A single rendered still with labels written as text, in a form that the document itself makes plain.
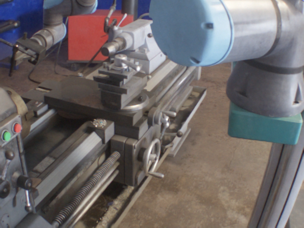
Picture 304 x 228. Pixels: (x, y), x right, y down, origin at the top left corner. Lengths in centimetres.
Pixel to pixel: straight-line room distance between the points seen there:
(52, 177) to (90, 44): 339
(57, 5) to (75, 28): 327
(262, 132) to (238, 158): 253
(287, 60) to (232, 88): 14
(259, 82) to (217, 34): 21
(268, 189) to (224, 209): 135
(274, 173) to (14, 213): 95
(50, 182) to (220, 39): 113
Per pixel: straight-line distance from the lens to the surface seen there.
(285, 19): 65
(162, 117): 191
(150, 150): 184
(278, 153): 127
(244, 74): 73
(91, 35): 474
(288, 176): 101
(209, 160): 318
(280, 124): 73
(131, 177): 195
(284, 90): 72
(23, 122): 144
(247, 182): 299
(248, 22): 58
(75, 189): 175
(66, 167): 161
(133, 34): 241
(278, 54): 69
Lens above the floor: 178
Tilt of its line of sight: 27 degrees down
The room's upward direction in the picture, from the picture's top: 3 degrees clockwise
